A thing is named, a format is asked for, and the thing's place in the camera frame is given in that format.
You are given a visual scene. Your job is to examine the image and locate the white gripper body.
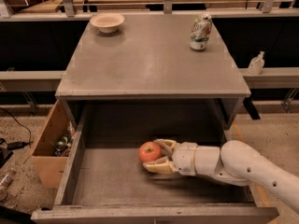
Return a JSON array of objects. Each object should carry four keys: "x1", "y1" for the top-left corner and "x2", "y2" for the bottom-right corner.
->
[{"x1": 172, "y1": 142, "x2": 198, "y2": 175}]

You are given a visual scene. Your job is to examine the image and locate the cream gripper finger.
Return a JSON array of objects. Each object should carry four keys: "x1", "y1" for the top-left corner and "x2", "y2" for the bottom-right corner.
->
[
  {"x1": 143, "y1": 157, "x2": 178, "y2": 174},
  {"x1": 154, "y1": 139, "x2": 178, "y2": 157}
]

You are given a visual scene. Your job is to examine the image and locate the red apple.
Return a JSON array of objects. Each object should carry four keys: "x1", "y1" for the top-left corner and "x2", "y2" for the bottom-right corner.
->
[{"x1": 138, "y1": 142, "x2": 162, "y2": 163}]

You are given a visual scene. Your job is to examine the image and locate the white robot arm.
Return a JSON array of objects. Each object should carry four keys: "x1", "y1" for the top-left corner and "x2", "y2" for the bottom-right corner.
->
[{"x1": 138, "y1": 139, "x2": 299, "y2": 212}]

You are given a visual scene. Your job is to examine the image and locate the open grey top drawer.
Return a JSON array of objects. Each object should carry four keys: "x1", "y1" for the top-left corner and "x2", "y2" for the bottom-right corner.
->
[{"x1": 32, "y1": 100, "x2": 278, "y2": 224}]

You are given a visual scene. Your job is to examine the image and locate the grey wooden cabinet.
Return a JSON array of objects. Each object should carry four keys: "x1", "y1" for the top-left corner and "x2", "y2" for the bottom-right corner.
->
[{"x1": 56, "y1": 14, "x2": 250, "y2": 125}]

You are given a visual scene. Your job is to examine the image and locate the cans inside cardboard box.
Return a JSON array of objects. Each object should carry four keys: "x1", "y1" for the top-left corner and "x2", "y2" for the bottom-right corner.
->
[{"x1": 53, "y1": 123, "x2": 76, "y2": 157}]

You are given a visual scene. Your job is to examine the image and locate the cardboard box on floor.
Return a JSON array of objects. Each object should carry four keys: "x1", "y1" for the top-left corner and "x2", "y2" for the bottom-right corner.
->
[{"x1": 31, "y1": 101, "x2": 74, "y2": 189}]

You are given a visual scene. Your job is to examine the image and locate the green white soda can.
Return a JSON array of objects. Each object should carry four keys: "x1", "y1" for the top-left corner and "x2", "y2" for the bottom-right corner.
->
[{"x1": 190, "y1": 13, "x2": 212, "y2": 50}]

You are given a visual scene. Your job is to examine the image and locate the clear sanitizer pump bottle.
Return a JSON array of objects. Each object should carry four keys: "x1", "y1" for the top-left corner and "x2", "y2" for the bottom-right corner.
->
[{"x1": 247, "y1": 51, "x2": 264, "y2": 75}]

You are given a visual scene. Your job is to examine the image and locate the white paper bowl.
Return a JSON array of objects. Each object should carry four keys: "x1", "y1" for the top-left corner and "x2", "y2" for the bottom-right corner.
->
[{"x1": 90, "y1": 13, "x2": 124, "y2": 34}]

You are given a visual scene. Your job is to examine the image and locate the plastic bottle on floor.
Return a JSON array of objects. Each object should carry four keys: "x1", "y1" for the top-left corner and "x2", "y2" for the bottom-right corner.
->
[{"x1": 0, "y1": 169, "x2": 16, "y2": 190}]

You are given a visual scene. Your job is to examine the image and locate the black power adapter with cable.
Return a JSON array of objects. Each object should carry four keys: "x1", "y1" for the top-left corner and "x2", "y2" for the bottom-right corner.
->
[{"x1": 0, "y1": 108, "x2": 33, "y2": 150}]

